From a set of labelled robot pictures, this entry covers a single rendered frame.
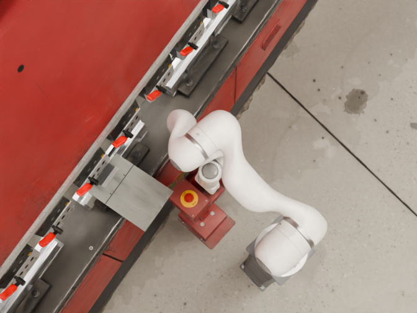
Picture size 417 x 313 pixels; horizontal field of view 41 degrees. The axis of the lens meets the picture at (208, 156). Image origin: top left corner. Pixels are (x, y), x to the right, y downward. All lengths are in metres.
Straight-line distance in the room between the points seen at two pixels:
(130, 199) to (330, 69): 1.69
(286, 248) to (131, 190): 0.72
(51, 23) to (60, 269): 1.20
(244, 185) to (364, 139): 1.72
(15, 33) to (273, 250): 0.90
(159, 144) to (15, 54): 1.13
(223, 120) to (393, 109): 1.86
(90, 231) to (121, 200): 0.21
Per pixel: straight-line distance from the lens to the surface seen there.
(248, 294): 3.01
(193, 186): 2.28
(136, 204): 2.06
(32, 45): 1.24
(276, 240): 1.60
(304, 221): 1.61
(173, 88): 2.24
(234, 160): 1.59
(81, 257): 2.21
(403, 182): 3.23
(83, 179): 1.91
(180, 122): 1.68
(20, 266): 1.95
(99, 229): 2.20
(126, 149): 2.15
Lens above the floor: 3.00
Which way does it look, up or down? 75 degrees down
